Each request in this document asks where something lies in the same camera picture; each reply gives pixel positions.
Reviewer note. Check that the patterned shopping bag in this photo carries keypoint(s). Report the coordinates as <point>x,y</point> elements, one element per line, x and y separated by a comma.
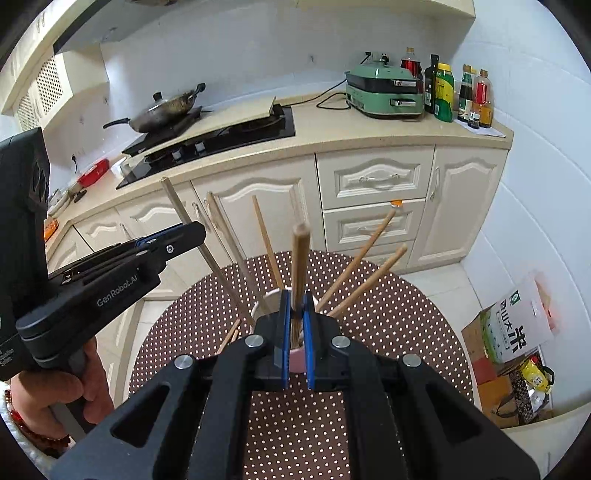
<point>508,401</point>

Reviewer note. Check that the brown polka-dot tablecloth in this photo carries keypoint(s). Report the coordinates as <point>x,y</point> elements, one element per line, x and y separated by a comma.
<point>415,323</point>

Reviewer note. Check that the pink cup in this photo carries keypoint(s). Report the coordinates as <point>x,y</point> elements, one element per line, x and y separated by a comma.
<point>298,362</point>

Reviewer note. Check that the white bowl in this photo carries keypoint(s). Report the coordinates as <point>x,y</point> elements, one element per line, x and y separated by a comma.
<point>57,203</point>

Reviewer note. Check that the cream base kitchen cabinet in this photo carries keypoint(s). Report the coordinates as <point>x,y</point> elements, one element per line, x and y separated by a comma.
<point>461,207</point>

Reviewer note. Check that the white door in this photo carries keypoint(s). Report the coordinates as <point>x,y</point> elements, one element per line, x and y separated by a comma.
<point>554,438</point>

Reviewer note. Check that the yellow-green bottle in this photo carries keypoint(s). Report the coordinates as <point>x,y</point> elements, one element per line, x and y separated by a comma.
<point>444,94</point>

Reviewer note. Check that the cream lattice door cabinet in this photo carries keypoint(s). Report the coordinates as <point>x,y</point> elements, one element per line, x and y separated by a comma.
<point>83,78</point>

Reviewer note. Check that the dark soy sauce bottle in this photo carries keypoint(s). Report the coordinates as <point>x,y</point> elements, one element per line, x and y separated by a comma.
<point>465,92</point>

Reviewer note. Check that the white rice bag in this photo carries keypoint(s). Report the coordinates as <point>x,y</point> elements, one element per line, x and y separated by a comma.
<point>521,323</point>

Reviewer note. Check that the cream upper cabinet row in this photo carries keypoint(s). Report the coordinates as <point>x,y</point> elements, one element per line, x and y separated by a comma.
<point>41,50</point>

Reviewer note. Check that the beige kitchen countertop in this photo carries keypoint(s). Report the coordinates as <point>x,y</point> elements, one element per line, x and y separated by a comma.
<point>323,134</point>

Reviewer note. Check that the yellow packet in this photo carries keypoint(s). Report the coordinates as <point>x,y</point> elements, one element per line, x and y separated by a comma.
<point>535,374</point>

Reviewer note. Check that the white paper sheet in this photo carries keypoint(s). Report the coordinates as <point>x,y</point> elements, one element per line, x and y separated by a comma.
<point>494,131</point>

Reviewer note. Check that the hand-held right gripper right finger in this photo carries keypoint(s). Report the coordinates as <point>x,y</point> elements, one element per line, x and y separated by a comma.
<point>308,337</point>

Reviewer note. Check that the beige cutting board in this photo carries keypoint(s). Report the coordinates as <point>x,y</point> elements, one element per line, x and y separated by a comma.
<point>231,120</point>

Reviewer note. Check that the red container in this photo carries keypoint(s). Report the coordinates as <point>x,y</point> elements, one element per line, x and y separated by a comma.
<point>94,171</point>

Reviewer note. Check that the cardboard box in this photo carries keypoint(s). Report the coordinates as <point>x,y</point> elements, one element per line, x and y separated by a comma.
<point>478,341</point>

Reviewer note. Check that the small dark bottle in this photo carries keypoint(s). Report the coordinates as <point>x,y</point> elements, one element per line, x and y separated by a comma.
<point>473,121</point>

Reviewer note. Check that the stove knob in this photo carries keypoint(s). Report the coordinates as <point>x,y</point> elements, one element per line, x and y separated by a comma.
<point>178,156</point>
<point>200,147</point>

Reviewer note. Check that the black glass gas stove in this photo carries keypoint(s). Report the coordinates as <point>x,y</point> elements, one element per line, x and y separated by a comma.
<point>258,131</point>

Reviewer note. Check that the light wooden chopstick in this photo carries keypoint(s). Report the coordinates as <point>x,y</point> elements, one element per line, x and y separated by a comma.
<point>300,258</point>

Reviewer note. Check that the person's left hand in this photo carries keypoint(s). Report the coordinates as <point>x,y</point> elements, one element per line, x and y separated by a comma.
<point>55,390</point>

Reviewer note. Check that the group of wooden chopsticks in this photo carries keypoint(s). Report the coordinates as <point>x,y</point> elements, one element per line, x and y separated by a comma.
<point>368,243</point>

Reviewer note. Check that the orange packet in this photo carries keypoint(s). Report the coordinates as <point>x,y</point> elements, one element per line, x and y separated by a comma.
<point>51,230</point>

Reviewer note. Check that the steel wok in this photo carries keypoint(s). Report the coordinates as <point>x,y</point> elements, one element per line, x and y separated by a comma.
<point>161,115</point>

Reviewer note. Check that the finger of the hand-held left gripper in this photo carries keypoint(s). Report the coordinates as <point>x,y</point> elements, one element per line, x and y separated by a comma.
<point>141,241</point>
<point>180,237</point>

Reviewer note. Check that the green electric grill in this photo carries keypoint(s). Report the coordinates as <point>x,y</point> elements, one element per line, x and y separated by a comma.
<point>383,92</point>

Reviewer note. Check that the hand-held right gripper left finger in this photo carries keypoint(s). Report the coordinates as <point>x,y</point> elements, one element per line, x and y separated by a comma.
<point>285,332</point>

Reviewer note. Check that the cream cabinet drawer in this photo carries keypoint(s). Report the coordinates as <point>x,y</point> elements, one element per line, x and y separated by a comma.
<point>374,177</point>
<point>364,224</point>

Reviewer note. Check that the dark green oil bottle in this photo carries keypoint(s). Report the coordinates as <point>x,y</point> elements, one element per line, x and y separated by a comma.
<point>431,87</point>

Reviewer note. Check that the glass wok lid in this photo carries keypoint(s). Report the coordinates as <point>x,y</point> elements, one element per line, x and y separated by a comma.
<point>168,104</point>

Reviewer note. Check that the red label sauce bottle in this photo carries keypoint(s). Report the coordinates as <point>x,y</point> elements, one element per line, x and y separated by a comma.
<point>484,99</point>

